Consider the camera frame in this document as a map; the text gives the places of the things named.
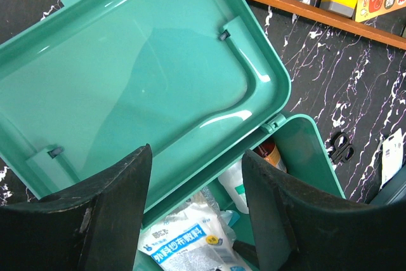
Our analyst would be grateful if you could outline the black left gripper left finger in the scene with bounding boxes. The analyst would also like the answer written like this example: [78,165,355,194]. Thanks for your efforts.
[1,145,152,270]

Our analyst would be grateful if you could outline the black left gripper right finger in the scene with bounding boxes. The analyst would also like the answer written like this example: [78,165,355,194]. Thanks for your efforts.
[242,150,405,270]

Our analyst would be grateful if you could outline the white green medicine bottle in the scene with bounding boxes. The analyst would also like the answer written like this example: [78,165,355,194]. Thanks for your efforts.
[218,159,249,215]

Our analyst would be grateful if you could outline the brown orange-capped syrup bottle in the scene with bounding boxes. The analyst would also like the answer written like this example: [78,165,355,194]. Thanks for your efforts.
[254,138,287,173]

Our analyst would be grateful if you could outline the white blue sachet packet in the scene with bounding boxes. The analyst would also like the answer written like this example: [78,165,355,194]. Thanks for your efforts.
[138,199,251,270]

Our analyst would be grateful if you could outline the white blue card packet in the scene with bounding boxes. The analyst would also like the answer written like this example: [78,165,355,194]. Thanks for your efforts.
[380,128,403,188]

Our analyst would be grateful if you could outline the green medicine kit box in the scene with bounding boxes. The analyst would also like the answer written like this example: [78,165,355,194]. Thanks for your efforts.
[0,0,346,271]

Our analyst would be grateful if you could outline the bagged white gauze pads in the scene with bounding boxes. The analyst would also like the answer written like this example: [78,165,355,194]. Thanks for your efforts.
[200,186,240,242]

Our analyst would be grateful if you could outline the blue divided tray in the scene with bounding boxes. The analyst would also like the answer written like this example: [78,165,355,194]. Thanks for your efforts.
[370,166,405,206]

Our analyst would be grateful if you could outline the orange wooden shelf rack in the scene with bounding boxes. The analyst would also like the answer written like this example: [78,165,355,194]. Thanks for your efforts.
[252,0,405,50]

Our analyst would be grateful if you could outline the black handled scissors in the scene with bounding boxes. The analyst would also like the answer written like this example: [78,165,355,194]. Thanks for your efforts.
[330,132,355,164]

